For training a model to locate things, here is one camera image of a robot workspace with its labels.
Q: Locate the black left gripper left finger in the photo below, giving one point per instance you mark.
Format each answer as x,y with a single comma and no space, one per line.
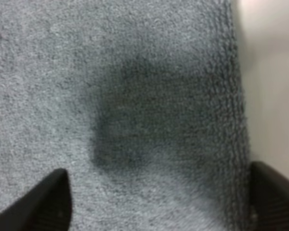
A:
46,207

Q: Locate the grey towel with orange pattern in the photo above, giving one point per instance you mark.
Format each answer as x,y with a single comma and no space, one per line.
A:
140,100

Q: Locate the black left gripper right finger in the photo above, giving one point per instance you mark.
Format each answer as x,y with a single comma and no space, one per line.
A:
269,198

